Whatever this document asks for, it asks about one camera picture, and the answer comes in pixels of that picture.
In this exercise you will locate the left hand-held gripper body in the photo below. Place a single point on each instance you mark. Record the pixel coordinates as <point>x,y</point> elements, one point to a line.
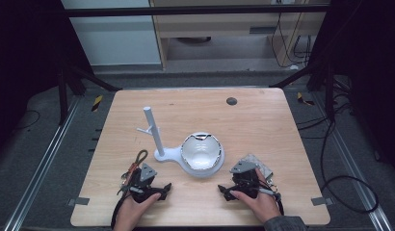
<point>146,179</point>

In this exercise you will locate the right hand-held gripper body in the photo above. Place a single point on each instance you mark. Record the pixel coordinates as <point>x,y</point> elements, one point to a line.
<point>245,179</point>

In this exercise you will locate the white jewelry stand with hooks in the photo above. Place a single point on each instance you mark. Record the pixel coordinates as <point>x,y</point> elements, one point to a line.
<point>155,138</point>

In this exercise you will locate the person's right hand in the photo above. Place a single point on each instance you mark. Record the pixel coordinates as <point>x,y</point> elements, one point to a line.
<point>261,205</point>

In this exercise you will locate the person's left hand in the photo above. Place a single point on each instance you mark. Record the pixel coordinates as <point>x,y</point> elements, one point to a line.
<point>131,211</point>

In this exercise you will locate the white dish with silver rim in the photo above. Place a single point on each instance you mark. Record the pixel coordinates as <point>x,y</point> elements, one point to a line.
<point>202,150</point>

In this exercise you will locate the grey round table grommet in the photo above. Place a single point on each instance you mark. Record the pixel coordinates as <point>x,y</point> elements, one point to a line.
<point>231,101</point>

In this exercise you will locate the yellow black hazard tape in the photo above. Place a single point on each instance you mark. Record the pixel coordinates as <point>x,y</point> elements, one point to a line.
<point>303,99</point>
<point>97,103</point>

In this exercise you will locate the black metal stand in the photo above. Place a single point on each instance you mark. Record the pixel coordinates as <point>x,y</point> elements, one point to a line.
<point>68,83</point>
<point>321,77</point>

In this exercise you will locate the white cabinet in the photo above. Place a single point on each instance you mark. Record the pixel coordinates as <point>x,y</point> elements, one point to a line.
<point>115,35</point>

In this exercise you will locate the wooden desk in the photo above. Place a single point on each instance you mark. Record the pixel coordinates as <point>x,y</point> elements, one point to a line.
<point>218,29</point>

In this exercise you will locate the black curtain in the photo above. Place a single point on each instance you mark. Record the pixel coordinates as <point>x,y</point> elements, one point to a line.
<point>25,64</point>
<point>372,64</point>

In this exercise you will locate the black horizontal crossbar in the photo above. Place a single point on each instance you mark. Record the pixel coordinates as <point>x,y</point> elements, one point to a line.
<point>192,10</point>

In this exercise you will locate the grey table corner bracket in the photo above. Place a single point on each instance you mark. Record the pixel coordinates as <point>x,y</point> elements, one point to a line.
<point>321,201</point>
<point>78,201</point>

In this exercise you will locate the aluminium floor rail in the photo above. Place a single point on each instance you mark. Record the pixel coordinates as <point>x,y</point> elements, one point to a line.
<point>41,163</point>
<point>356,173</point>

